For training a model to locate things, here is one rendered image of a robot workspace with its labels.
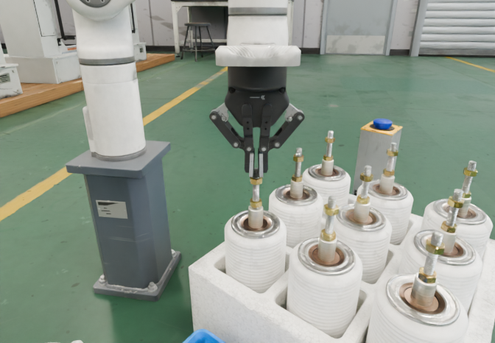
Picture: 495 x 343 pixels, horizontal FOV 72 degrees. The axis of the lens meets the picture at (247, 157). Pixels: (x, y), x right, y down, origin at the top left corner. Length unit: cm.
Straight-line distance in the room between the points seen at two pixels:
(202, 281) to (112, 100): 33
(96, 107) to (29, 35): 235
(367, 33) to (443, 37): 102
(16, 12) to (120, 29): 235
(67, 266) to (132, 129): 42
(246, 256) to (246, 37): 30
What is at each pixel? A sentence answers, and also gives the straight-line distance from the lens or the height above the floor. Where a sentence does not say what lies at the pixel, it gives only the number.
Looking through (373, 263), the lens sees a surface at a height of 20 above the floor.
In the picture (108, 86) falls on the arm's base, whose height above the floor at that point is 44.
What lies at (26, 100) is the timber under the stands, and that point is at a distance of 257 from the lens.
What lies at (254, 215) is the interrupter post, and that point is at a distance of 51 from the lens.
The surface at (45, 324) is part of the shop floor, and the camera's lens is 82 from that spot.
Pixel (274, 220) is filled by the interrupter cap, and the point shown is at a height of 25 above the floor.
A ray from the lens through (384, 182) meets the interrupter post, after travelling 66.
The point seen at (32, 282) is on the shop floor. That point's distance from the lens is 93.
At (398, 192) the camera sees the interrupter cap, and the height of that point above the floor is 25.
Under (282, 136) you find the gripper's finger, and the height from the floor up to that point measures 40.
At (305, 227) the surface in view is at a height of 21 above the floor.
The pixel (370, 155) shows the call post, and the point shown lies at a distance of 81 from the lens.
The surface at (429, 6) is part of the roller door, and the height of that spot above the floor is 65.
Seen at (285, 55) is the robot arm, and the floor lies 51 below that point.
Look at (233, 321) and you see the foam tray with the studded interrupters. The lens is 56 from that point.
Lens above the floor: 55
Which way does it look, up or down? 23 degrees down
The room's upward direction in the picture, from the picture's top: straight up
